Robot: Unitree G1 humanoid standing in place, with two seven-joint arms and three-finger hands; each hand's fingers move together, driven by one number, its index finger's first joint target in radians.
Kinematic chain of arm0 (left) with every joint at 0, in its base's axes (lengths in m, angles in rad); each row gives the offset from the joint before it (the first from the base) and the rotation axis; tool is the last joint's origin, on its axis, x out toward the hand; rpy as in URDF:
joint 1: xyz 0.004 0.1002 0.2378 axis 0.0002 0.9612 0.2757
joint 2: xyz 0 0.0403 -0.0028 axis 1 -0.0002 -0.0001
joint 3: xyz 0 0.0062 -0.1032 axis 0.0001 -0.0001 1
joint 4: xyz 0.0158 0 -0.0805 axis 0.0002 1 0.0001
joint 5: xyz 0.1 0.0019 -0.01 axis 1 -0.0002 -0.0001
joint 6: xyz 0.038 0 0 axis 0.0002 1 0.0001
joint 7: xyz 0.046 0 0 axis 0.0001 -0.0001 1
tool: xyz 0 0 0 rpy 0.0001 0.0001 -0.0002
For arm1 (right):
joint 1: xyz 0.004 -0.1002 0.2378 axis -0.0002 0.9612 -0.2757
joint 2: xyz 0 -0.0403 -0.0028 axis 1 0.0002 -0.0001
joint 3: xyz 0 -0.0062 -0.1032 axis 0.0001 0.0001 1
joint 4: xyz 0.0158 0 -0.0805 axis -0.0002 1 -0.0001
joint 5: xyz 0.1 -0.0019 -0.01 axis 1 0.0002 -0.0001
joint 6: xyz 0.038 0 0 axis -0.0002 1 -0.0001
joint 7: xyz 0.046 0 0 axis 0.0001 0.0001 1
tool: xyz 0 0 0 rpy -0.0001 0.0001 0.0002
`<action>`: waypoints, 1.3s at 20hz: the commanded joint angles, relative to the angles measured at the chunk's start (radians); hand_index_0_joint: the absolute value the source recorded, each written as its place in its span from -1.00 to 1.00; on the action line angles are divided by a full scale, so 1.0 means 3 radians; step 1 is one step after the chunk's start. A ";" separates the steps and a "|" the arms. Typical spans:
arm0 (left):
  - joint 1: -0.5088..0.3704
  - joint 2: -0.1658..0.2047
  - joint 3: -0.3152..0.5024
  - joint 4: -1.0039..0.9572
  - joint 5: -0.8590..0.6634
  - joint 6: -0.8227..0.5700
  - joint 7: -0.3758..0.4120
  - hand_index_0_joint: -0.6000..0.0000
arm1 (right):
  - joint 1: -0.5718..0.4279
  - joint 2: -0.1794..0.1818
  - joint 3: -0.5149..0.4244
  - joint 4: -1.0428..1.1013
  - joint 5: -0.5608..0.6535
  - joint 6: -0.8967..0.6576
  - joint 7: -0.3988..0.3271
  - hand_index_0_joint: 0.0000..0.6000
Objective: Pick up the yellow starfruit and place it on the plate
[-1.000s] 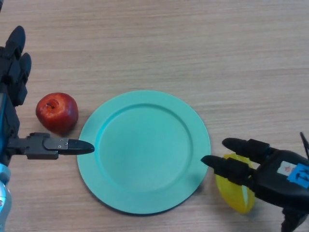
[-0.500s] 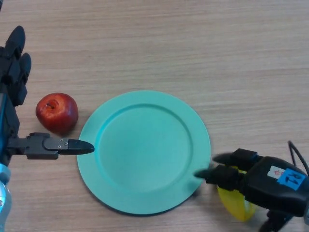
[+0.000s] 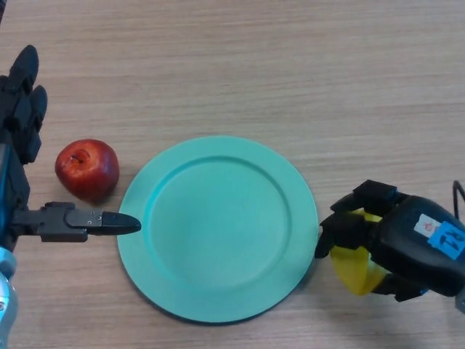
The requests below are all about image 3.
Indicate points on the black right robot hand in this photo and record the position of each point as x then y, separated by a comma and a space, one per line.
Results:
410, 247

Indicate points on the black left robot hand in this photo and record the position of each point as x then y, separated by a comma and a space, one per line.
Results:
12, 163

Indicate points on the yellow starfruit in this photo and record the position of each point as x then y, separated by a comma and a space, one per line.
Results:
352, 270

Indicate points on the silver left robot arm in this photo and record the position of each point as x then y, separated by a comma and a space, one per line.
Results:
6, 309

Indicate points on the green round plate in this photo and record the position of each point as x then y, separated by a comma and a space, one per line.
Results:
218, 232

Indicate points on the red apple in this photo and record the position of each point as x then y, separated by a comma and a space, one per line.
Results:
87, 171

